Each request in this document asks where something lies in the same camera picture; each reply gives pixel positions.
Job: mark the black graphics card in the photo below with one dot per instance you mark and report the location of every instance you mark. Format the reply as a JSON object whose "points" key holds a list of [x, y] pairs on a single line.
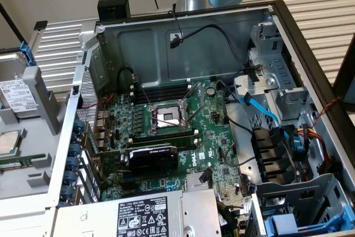
{"points": [[152, 159]]}

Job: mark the metal socket cover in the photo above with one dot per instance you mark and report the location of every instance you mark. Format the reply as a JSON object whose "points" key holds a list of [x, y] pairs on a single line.
{"points": [[184, 109]]}

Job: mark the black plastic shroud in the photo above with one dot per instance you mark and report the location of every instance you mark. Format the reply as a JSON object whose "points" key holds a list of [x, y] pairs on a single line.
{"points": [[266, 148]]}

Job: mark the coin battery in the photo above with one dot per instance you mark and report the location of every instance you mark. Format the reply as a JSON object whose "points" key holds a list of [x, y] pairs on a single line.
{"points": [[211, 91]]}

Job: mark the silver heat sink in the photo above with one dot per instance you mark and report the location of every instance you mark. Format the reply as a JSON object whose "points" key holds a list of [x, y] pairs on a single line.
{"points": [[194, 181]]}

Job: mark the hard disk with blue bracket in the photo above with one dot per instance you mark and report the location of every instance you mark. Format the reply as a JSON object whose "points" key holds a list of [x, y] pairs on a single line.
{"points": [[14, 92], [280, 221]]}

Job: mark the black RAM slot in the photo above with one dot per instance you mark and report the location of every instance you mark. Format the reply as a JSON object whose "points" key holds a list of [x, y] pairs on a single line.
{"points": [[166, 144], [161, 89], [161, 96], [163, 134]]}

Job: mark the metal locking lever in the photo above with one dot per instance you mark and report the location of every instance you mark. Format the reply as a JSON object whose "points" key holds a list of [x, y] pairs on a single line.
{"points": [[198, 112], [192, 91], [141, 90]]}

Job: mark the blue plastic latch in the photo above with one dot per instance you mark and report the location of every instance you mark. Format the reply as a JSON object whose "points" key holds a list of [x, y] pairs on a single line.
{"points": [[298, 145]]}

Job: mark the silver power supply with label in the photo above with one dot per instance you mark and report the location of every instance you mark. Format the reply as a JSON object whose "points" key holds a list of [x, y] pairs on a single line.
{"points": [[138, 214]]}

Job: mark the black box bracket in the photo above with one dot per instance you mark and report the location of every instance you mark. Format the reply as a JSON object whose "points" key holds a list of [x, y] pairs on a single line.
{"points": [[113, 5]]}

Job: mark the green motherboard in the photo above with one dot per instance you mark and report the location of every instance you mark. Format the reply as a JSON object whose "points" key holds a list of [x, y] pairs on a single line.
{"points": [[210, 137]]}

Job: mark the black plug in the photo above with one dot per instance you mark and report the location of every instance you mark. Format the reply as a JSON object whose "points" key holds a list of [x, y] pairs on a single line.
{"points": [[206, 177]]}

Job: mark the CPU socket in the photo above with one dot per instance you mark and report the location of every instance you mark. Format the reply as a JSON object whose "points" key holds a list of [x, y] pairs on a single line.
{"points": [[166, 116]]}

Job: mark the grey disk bay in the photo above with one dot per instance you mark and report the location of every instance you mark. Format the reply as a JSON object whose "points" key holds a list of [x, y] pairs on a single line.
{"points": [[305, 189]]}

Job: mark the blue expansion card latch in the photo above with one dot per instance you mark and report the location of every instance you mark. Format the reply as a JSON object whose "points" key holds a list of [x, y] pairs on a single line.
{"points": [[76, 138], [71, 178], [73, 164], [79, 125], [75, 150], [68, 193]]}

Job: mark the black expansion slot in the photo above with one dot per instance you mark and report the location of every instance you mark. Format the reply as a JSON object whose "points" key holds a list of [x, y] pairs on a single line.
{"points": [[131, 186]]}

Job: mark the grey parts rack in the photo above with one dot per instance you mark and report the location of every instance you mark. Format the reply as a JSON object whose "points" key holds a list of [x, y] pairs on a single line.
{"points": [[36, 142]]}

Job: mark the silver drive cage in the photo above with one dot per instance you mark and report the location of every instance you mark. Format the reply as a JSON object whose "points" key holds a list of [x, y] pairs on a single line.
{"points": [[277, 65]]}

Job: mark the black case latch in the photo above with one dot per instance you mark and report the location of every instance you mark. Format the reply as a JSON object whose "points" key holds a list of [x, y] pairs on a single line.
{"points": [[75, 90]]}

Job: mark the silver CPU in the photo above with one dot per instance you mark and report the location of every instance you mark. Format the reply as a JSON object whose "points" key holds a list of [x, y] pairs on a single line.
{"points": [[8, 142]]}

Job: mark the green RAM stick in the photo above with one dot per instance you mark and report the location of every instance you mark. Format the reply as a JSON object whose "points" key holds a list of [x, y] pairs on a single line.
{"points": [[16, 160]]}

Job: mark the open PC case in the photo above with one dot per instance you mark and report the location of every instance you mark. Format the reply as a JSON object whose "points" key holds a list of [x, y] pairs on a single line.
{"points": [[133, 54]]}

